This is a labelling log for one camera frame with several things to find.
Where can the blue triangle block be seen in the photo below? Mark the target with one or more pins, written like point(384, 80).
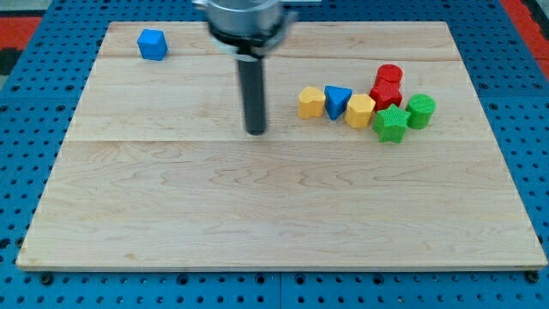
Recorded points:
point(336, 100)

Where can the red star block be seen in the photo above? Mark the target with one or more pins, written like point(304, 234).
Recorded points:
point(386, 94)

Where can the green cylinder block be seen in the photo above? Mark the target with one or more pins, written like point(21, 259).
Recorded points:
point(421, 107)

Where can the yellow heart block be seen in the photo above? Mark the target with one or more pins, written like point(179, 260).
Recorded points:
point(311, 103)

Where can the wooden board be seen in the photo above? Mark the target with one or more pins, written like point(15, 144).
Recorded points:
point(156, 172)

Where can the red cylinder block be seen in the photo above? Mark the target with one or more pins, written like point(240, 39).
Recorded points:
point(389, 73)

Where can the yellow pentagon block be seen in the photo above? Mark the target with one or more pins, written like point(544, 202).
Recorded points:
point(359, 110)

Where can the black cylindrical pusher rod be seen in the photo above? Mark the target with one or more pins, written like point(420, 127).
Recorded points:
point(250, 75)

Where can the green star block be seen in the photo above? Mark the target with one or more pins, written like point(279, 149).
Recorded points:
point(391, 124)

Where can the blue cube block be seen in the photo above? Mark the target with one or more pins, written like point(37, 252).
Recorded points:
point(152, 44)

